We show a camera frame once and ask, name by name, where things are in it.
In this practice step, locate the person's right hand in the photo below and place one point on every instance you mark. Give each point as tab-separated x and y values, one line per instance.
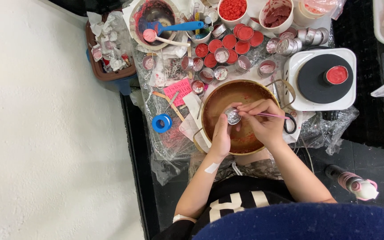
267	125

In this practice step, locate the person's left hand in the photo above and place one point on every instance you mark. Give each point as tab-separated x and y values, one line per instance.
220	136

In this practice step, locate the person's left fingers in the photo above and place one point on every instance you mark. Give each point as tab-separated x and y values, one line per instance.
226	115

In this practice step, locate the person's right fingers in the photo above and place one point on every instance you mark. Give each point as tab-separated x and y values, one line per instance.
253	107

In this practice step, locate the small silver tin cup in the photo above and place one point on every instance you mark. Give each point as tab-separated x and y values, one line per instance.
234	116

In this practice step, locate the thin pink stick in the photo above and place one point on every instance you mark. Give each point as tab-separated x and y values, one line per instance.
275	115

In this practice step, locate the white paper sheets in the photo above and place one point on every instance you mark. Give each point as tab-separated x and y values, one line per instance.
192	110

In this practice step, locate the black scissors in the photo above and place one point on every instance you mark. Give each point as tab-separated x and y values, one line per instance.
291	125

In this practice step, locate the scattered used silver tins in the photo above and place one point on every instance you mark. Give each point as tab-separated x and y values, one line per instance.
207	75

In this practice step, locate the pink paper note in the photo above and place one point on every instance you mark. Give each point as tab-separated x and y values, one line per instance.
178	90

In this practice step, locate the white bandage strip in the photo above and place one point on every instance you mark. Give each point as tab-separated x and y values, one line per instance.
212	167

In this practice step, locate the person's camouflage shorts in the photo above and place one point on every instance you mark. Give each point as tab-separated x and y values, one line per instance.
245	168

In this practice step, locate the wooden stick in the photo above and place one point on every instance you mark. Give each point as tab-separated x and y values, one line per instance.
170	101

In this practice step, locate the white electric hot plate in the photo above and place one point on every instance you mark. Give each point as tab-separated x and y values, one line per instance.
312	96

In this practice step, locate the blue tape roll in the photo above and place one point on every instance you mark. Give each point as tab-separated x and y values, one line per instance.
161	123

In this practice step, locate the pile of metal wick holders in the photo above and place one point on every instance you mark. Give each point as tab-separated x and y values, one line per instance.
175	68

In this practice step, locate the cluster of red filled tins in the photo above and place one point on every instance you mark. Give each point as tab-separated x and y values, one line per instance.
229	41

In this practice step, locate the clear plastic table sheet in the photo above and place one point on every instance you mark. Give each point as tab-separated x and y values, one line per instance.
325	130

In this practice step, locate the person's black printed shirt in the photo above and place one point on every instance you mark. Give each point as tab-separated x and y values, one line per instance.
235	196

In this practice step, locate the row of stacked silver tins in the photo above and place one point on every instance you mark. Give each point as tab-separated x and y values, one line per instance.
300	38

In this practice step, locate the white cup of small tools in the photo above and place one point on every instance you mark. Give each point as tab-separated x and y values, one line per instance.
200	31

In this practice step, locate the red wax tin on burner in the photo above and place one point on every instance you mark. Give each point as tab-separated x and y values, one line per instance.
336	75

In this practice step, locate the white cup of dark wax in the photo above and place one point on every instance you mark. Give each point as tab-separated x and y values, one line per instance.
276	15

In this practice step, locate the white cup of red flakes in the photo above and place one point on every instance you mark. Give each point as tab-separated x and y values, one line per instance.
232	10

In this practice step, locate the blue silicone spatula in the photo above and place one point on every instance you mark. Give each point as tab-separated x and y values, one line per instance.
178	26

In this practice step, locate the pink measuring spoon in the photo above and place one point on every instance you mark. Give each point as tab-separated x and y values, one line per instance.
158	37

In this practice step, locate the white wristband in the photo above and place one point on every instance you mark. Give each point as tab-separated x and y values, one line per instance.
182	218

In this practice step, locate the white cup with plastic bag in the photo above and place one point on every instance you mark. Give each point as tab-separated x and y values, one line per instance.
308	10

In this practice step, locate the metal bowl with red residue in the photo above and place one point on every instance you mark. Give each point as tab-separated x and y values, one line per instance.
155	15

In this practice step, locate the pink and white bottle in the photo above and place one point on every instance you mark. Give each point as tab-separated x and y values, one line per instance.
353	182

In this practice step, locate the person's blue fleece garment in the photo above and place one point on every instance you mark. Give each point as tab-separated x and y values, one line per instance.
305	223

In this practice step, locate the brown bin of crumpled tissues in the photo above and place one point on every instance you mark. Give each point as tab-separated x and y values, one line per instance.
110	46

